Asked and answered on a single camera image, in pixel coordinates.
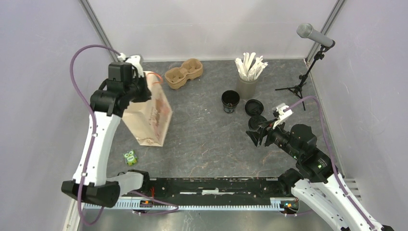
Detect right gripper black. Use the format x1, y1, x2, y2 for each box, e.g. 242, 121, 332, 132
245, 116, 301, 160

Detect black plastic cup lid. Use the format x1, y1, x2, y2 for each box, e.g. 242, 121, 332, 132
248, 115, 267, 130

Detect brown paper bag orange handles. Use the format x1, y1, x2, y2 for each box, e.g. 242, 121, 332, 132
122, 71, 173, 147

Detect cardboard two-cup carrier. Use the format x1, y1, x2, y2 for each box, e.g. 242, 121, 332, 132
165, 58, 204, 90

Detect black coffee cup white lettering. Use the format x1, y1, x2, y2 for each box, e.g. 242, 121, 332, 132
221, 90, 240, 114

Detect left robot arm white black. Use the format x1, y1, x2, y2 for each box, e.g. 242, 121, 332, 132
61, 61, 152, 208

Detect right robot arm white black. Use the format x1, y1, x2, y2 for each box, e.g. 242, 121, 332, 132
246, 124, 393, 231

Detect grey straw holder cup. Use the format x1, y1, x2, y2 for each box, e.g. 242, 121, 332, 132
236, 77, 258, 100

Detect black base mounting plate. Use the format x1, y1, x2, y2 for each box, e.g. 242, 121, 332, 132
138, 177, 298, 206

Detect white wrapped straws bundle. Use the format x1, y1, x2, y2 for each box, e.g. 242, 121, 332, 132
235, 52, 268, 82

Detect small green toy box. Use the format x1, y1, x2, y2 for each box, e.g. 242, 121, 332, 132
123, 150, 138, 166

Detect black microphone tripod stand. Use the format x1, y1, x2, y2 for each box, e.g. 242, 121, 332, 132
275, 45, 330, 99

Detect grey microphone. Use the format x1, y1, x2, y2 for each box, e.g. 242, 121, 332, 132
296, 23, 335, 48

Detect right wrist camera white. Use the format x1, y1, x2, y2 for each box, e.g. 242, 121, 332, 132
272, 103, 293, 129

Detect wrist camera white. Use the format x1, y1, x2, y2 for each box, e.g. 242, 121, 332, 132
117, 53, 145, 77
272, 103, 293, 129

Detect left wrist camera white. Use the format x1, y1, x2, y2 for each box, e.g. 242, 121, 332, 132
117, 53, 145, 77

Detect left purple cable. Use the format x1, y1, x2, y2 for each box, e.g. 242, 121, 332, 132
70, 44, 180, 227

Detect white toothed cable rail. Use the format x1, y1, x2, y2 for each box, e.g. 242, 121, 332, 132
83, 199, 299, 212

